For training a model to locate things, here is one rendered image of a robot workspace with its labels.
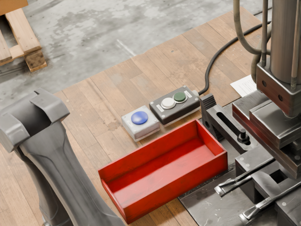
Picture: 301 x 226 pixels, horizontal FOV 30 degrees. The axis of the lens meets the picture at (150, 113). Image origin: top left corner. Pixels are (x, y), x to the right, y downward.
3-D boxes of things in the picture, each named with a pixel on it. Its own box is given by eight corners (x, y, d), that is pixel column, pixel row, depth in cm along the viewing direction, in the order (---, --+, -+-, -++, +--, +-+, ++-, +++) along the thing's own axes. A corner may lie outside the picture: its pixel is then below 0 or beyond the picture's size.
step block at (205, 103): (202, 125, 131) (199, 98, 125) (212, 119, 132) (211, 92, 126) (218, 142, 127) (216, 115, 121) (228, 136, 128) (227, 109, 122)
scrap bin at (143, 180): (102, 186, 123) (96, 169, 119) (198, 135, 130) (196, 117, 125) (127, 225, 115) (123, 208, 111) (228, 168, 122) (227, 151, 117)
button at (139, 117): (129, 120, 133) (127, 115, 131) (143, 113, 134) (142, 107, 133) (137, 131, 130) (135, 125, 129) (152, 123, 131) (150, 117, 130)
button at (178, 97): (172, 101, 136) (171, 95, 134) (182, 95, 136) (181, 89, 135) (178, 107, 134) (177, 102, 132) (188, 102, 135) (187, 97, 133)
